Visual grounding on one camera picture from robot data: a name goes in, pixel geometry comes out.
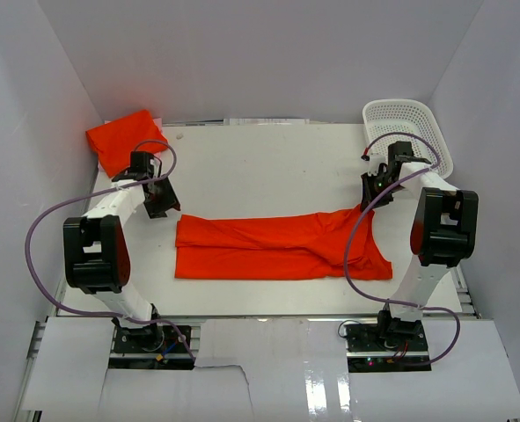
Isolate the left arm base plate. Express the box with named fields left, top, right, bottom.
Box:
left=108, top=324, right=194, bottom=371

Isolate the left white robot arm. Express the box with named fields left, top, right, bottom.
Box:
left=63, top=151, right=180, bottom=351

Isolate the aluminium frame rail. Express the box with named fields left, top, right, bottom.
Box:
left=12, top=322, right=46, bottom=422

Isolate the orange t-shirt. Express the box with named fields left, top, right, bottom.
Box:
left=85, top=110, right=167, bottom=178
left=174, top=207, right=393, bottom=280

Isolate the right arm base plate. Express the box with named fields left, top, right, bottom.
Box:
left=337, top=320, right=431, bottom=374

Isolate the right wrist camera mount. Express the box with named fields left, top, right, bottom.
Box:
left=362, top=153, right=387, bottom=177

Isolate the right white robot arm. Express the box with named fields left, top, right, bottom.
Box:
left=360, top=141, right=479, bottom=351

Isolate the white perforated plastic basket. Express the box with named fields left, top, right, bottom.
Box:
left=362, top=99, right=453, bottom=178

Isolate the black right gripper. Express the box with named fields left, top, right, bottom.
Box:
left=361, top=171, right=405, bottom=212

